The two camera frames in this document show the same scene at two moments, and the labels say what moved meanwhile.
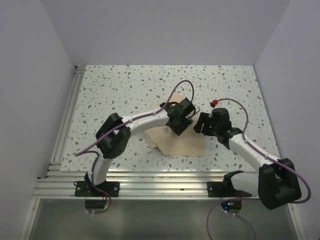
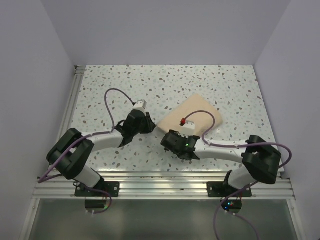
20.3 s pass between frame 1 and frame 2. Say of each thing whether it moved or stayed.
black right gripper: moved
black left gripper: moved
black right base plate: stayed
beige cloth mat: moved
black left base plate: stayed
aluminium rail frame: stayed
